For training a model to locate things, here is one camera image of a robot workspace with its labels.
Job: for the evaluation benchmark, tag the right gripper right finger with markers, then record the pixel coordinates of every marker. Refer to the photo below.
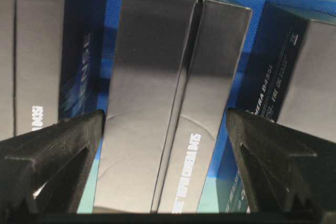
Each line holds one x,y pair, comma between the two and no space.
282,169

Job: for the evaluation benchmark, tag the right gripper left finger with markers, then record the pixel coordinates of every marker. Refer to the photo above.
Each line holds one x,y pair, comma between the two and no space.
46,171

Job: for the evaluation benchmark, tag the black camera box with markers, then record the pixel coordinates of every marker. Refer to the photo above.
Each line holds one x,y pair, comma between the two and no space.
290,73
51,53
162,108

